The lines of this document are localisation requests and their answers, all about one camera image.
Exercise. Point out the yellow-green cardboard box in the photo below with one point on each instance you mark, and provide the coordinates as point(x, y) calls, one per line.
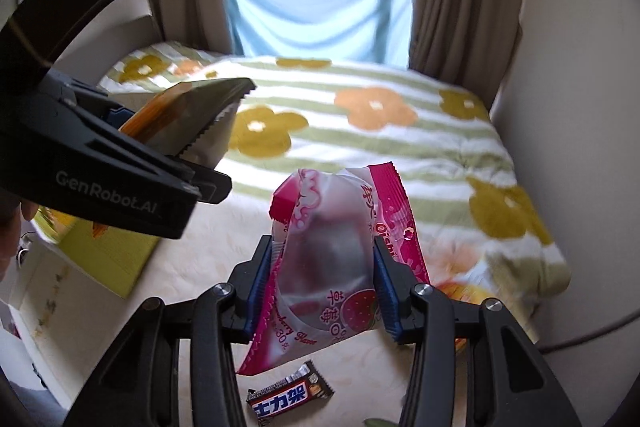
point(110, 257)

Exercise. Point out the blue window cloth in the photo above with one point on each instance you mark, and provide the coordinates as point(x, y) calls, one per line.
point(320, 7)

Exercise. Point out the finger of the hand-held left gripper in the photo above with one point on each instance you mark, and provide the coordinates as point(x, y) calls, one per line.
point(200, 187)
point(116, 114)

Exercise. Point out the pink white snack bag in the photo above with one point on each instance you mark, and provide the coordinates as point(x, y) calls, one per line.
point(325, 232)

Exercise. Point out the floral striped blanket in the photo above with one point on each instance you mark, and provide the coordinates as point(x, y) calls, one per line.
point(375, 147)

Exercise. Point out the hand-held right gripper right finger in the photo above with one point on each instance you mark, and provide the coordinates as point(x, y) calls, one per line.
point(387, 297)

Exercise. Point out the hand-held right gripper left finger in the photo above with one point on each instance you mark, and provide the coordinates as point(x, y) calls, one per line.
point(262, 289)

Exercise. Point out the orange snack packet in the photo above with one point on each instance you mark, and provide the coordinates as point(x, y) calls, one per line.
point(200, 107)

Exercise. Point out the person's left hand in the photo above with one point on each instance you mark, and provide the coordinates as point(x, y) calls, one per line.
point(25, 212)

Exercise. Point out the brown chocolate bar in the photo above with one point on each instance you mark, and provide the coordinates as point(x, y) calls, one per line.
point(287, 399)

